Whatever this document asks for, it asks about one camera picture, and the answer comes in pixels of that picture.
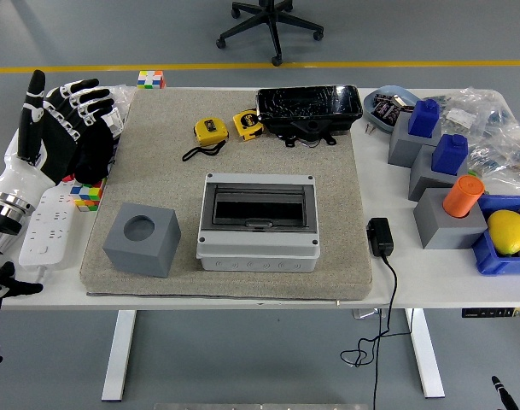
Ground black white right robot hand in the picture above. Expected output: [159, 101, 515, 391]
[490, 375, 520, 410]

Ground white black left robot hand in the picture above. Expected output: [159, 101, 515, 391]
[0, 69, 115, 207]

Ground grey cube holder block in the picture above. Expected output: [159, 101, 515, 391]
[102, 202, 183, 278]
[387, 111, 443, 168]
[407, 143, 470, 202]
[412, 187, 489, 250]

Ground grey electrical box clear lid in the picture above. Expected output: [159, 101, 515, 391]
[196, 172, 321, 272]

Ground orange cylinder battery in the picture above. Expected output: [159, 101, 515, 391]
[442, 174, 486, 218]

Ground clear bag of small parts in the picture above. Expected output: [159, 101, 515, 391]
[105, 84, 137, 138]

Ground black table control panel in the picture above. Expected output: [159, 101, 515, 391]
[461, 306, 520, 319]

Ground white table leg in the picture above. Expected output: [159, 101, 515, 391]
[101, 309, 137, 402]
[404, 307, 447, 399]

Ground multicolour puzzle cube white cross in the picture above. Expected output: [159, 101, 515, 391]
[136, 69, 167, 91]

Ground blue plastic bin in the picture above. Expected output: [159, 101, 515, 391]
[471, 194, 520, 276]

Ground yellow lemon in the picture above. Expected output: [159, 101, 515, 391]
[487, 209, 520, 256]

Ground blue bottle-shaped block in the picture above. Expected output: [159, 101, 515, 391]
[430, 133, 469, 176]
[407, 98, 441, 138]

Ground grey-brown mat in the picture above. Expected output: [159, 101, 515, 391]
[79, 88, 374, 300]

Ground black office chair base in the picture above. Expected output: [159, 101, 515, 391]
[215, 0, 324, 67]

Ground black plastic tray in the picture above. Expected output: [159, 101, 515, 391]
[254, 84, 365, 149]

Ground clear bags of components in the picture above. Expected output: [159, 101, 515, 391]
[421, 87, 520, 196]

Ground dark printed packet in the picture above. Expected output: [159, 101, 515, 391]
[383, 102, 402, 126]
[372, 94, 392, 117]

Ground pale blue dish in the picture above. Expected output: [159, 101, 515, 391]
[363, 85, 421, 136]

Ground white power strip with cable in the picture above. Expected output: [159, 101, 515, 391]
[18, 183, 79, 284]

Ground yellow tape measure with strap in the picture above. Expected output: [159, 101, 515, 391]
[181, 117, 230, 162]

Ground black power adapter with cord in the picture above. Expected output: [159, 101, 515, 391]
[340, 217, 400, 410]

